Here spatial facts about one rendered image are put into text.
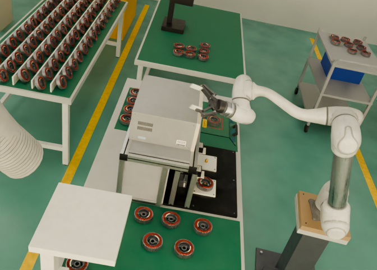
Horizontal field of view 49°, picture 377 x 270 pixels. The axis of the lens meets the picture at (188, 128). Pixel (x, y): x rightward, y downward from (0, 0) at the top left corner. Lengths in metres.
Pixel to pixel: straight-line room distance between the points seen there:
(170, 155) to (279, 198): 1.85
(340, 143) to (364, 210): 2.27
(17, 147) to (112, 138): 1.60
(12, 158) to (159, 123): 1.06
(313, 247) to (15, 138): 2.14
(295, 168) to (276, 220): 0.83
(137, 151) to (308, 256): 1.42
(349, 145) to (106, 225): 1.20
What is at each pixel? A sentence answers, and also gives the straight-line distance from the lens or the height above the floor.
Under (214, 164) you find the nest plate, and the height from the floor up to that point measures 0.78.
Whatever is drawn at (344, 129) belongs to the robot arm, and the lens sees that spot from 2.17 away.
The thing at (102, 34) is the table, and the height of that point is 0.75.
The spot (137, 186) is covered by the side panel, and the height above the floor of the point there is 0.87.
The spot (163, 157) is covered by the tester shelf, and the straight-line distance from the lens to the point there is 2.35.
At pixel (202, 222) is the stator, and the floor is 0.78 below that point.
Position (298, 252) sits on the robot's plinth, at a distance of 3.04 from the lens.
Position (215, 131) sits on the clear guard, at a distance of 2.73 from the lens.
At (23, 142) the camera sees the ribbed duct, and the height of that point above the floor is 1.69.
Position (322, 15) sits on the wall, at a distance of 7.98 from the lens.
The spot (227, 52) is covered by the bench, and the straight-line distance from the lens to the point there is 4.55.
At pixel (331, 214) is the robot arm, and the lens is 2.51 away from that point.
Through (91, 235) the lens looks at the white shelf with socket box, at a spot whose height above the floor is 1.20.
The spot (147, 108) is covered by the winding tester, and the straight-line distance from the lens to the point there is 2.36.
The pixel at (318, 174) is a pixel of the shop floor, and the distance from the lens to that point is 4.50.
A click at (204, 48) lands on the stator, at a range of 4.43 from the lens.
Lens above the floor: 2.65
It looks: 36 degrees down
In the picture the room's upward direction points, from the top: 13 degrees clockwise
